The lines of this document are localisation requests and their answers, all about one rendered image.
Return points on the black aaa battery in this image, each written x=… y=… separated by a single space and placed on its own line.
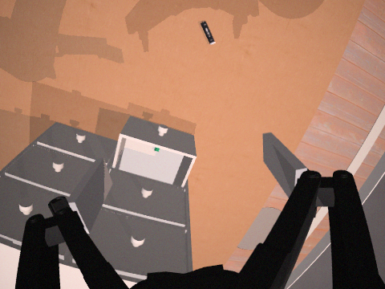
x=207 y=33

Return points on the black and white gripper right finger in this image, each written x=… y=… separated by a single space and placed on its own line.
x=353 y=258

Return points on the white chest of drawers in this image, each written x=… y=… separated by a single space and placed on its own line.
x=70 y=275

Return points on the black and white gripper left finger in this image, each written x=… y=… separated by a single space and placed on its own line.
x=38 y=265

